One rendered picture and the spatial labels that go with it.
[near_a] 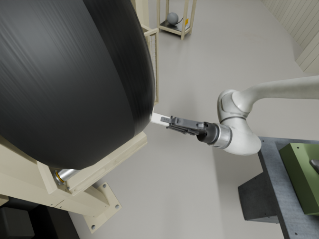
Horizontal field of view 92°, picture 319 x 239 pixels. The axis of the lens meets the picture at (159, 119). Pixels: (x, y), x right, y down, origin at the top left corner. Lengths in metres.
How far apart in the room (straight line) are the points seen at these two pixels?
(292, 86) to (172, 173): 1.20
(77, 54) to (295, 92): 0.52
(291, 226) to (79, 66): 0.97
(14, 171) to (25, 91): 0.42
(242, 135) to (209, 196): 0.98
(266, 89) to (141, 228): 1.25
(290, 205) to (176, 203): 0.80
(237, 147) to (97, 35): 0.54
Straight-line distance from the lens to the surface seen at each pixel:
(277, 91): 0.59
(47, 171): 0.64
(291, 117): 2.40
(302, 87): 0.55
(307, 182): 0.98
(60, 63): 0.27
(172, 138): 1.67
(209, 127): 0.56
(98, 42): 0.28
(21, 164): 0.64
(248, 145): 0.65
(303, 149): 1.06
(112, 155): 0.67
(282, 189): 1.01
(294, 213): 1.00
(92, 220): 1.53
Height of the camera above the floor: 1.45
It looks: 54 degrees down
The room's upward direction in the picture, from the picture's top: straight up
